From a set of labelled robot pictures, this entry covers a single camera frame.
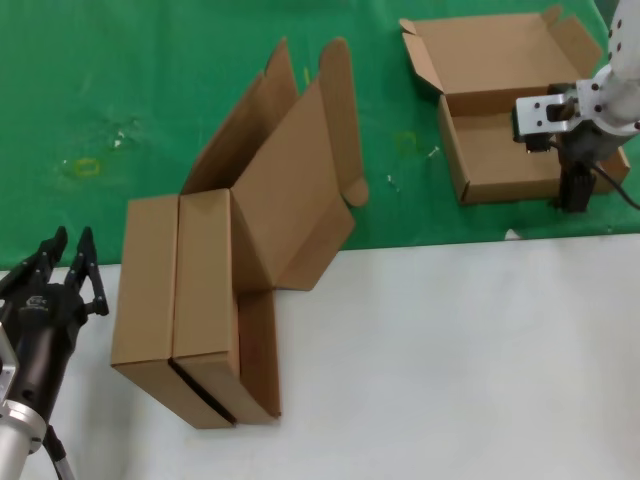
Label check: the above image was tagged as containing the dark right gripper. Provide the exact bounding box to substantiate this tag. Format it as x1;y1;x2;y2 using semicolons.
548;115;627;215

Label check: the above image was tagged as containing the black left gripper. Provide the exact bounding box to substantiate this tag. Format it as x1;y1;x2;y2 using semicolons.
0;225;111;417

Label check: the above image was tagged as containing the green table cloth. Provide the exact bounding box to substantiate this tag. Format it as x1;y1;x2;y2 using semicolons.
0;0;640;272

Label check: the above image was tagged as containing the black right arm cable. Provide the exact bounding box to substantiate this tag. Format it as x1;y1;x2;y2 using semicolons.
589;162;640;210

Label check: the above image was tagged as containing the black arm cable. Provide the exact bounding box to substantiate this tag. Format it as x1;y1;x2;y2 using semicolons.
589;162;640;210
45;423;77;480

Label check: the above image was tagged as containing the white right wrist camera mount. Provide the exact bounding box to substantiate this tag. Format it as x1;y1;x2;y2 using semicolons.
512;82;582;155

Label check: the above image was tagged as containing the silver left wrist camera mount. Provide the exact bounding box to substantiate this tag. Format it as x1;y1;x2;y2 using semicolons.
0;324;19;397

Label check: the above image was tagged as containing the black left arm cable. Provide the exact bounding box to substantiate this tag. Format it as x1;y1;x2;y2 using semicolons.
45;423;77;480

